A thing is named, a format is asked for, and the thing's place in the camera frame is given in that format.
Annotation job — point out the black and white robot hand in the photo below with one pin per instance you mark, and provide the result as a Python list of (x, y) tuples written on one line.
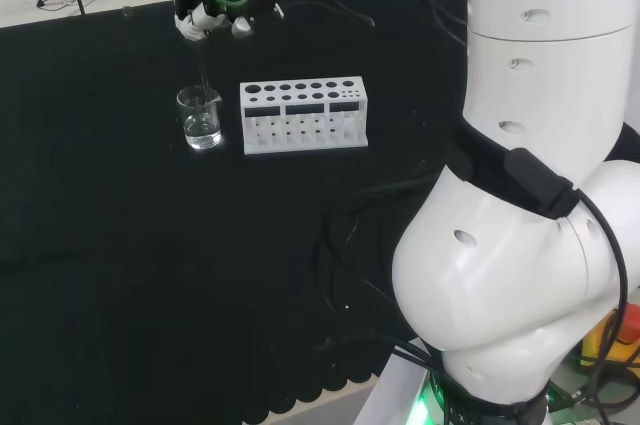
[(195, 25)]

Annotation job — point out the clear glass rod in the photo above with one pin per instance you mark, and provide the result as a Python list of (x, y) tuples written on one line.
[(203, 80)]

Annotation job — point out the clear glass beaker with water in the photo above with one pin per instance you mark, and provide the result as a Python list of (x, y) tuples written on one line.
[(201, 132)]

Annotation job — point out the white test tube rack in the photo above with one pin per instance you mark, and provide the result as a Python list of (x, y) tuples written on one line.
[(300, 140)]

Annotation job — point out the small clear cloth clip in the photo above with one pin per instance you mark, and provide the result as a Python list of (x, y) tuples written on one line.
[(126, 11)]

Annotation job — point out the black bench cloth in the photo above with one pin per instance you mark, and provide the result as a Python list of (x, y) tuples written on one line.
[(125, 245)]

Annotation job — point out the yellow stop button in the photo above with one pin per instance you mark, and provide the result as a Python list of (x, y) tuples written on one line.
[(597, 345)]

